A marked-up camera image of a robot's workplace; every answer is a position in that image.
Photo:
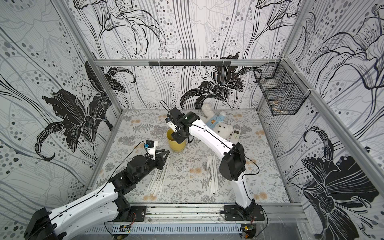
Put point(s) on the white remote control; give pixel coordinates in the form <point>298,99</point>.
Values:
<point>235,135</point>

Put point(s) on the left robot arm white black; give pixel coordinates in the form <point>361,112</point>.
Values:
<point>105,204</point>

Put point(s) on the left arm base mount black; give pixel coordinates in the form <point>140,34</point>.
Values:
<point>128,212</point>

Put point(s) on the white plush bunny toy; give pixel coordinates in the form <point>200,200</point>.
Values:
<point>216,122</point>

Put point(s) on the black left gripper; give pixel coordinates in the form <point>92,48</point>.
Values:
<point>159,160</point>

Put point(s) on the black wire basket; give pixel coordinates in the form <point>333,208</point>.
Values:
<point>282,94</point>

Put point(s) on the horizontal aluminium back bar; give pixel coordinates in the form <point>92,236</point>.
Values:
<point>222,62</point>

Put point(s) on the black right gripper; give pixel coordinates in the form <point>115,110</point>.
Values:
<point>180,135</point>

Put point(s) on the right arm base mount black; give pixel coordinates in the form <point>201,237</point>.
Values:
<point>253,212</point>

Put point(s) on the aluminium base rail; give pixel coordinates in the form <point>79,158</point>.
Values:
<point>216,213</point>

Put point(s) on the white slotted cable duct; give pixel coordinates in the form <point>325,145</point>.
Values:
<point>163,229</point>

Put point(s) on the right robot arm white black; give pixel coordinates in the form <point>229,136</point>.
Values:
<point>233,159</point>

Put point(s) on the yellow metal cup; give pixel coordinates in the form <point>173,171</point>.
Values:
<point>175,147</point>

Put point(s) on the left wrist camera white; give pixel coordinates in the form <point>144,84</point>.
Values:
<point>150,147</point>

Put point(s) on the aluminium frame post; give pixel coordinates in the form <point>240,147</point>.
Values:
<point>63,11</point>

